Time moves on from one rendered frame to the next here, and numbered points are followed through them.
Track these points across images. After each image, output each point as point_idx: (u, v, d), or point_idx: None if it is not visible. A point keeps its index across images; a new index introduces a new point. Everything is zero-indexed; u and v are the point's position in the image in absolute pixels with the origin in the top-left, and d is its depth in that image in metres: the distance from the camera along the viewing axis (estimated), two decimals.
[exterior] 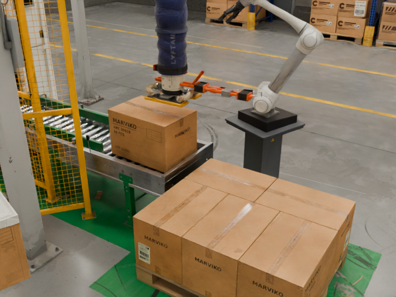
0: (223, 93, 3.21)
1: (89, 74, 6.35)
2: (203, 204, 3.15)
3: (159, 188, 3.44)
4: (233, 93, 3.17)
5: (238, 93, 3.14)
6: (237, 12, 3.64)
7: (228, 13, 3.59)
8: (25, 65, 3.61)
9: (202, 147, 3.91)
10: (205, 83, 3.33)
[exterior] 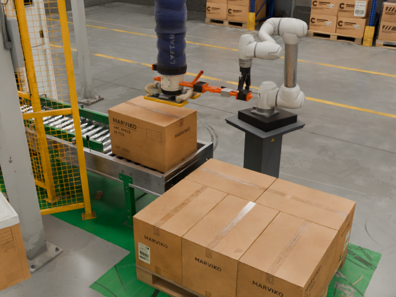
0: (223, 93, 3.22)
1: (89, 74, 6.35)
2: (203, 204, 3.15)
3: (159, 188, 3.44)
4: (232, 93, 3.18)
5: (238, 93, 3.15)
6: None
7: (246, 82, 3.18)
8: (25, 65, 3.61)
9: (202, 147, 3.91)
10: (204, 83, 3.34)
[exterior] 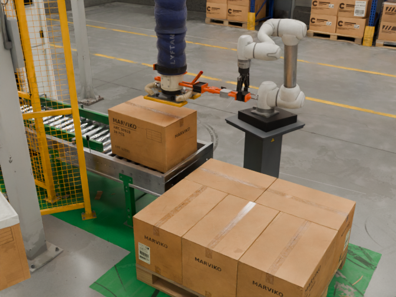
0: (221, 93, 3.21)
1: (89, 74, 6.35)
2: (203, 204, 3.15)
3: (159, 188, 3.44)
4: (231, 94, 3.17)
5: (236, 94, 3.14)
6: None
7: (245, 83, 3.16)
8: (25, 65, 3.61)
9: (202, 147, 3.91)
10: (204, 84, 3.33)
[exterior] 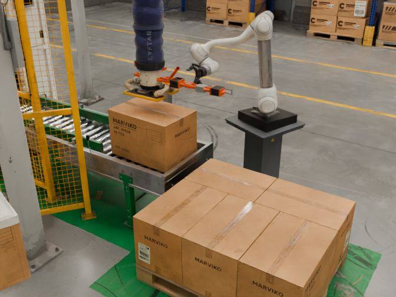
0: (197, 88, 3.31)
1: (89, 74, 6.35)
2: (203, 204, 3.15)
3: (159, 188, 3.44)
4: (205, 89, 3.27)
5: (211, 89, 3.24)
6: (198, 78, 3.62)
7: (194, 69, 3.57)
8: (25, 65, 3.61)
9: (202, 147, 3.91)
10: (181, 79, 3.43)
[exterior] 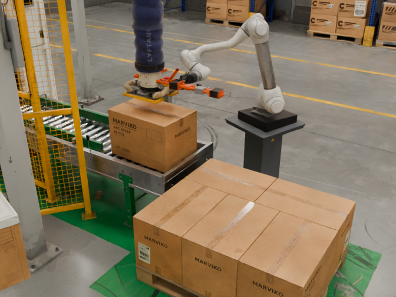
0: (196, 91, 3.31)
1: (89, 74, 6.35)
2: (203, 204, 3.15)
3: (159, 188, 3.44)
4: (205, 91, 3.27)
5: (210, 91, 3.24)
6: (188, 83, 3.51)
7: (183, 79, 3.46)
8: (25, 65, 3.61)
9: (202, 147, 3.91)
10: None
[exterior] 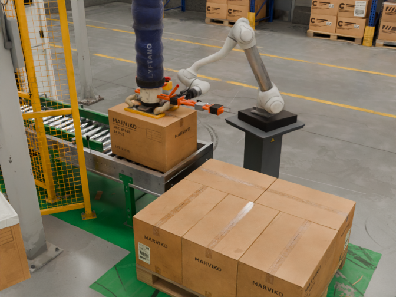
0: (196, 106, 3.36)
1: (89, 74, 6.35)
2: (203, 204, 3.15)
3: (159, 188, 3.44)
4: (205, 107, 3.32)
5: (210, 107, 3.29)
6: (188, 98, 3.56)
7: (183, 95, 3.52)
8: (25, 65, 3.61)
9: (202, 147, 3.91)
10: None
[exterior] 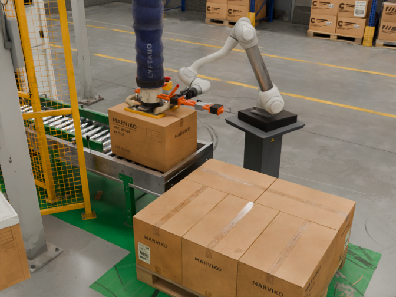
0: (196, 106, 3.36)
1: (89, 74, 6.35)
2: (203, 204, 3.15)
3: (159, 188, 3.44)
4: (205, 107, 3.32)
5: (210, 107, 3.29)
6: (188, 98, 3.56)
7: (183, 95, 3.52)
8: (25, 65, 3.61)
9: (202, 147, 3.91)
10: None
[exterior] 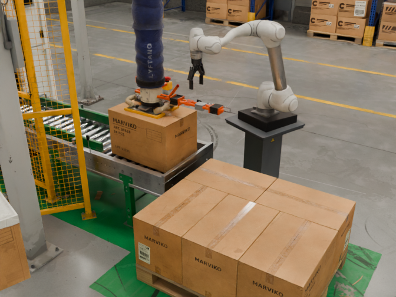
0: (196, 106, 3.36)
1: (89, 74, 6.35)
2: (203, 204, 3.15)
3: (159, 188, 3.44)
4: (205, 107, 3.32)
5: (210, 107, 3.29)
6: None
7: (200, 72, 3.35)
8: (25, 65, 3.61)
9: (202, 147, 3.91)
10: (181, 96, 3.49)
